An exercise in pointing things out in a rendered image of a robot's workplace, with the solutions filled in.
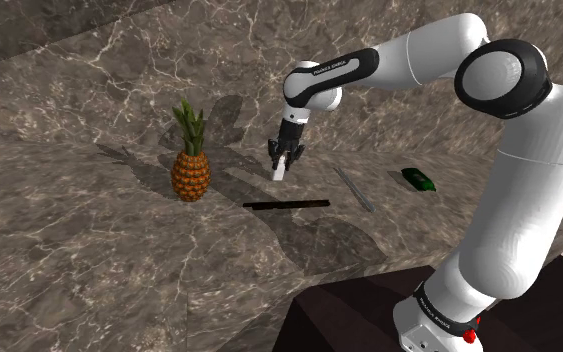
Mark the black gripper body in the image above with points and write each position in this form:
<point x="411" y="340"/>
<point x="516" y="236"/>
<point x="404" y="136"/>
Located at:
<point x="291" y="131"/>

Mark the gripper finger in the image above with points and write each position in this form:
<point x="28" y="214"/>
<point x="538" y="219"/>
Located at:
<point x="273" y="149"/>
<point x="296" y="155"/>

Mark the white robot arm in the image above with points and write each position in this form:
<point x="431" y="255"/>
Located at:
<point x="524" y="195"/>

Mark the small white block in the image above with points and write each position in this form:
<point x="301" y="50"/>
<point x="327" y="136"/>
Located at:
<point x="278" y="173"/>

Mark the long black stick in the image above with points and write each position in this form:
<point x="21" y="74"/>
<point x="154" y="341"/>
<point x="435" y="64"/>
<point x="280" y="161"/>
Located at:
<point x="286" y="204"/>

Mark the long grey metal bar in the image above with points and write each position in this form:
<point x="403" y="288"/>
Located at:
<point x="355" y="190"/>

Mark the orange pineapple with green leaves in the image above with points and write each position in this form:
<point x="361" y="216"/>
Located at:
<point x="191" y="175"/>

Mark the dark green bottle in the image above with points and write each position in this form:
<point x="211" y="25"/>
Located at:
<point x="417" y="179"/>

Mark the dark robot stand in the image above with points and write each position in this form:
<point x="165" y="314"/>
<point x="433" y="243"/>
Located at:
<point x="349" y="317"/>

